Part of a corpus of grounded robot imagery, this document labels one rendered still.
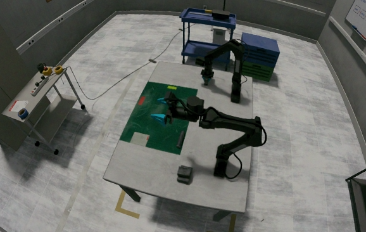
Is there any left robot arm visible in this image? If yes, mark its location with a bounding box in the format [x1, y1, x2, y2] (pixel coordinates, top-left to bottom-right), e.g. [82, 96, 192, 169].
[183, 96, 262, 177]

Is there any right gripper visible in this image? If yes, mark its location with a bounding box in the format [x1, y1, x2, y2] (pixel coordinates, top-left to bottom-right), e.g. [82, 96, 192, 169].
[201, 68, 214, 82]

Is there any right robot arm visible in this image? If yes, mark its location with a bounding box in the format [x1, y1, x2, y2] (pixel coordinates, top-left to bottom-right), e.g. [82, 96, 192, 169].
[195, 39, 245, 100]

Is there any dark green flat mat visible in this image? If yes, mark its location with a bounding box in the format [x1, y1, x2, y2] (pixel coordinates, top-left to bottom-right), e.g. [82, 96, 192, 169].
[119, 81, 198, 155]

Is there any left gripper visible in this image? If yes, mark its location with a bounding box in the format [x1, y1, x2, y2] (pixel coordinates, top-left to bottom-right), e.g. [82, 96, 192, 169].
[151, 98, 187, 127]

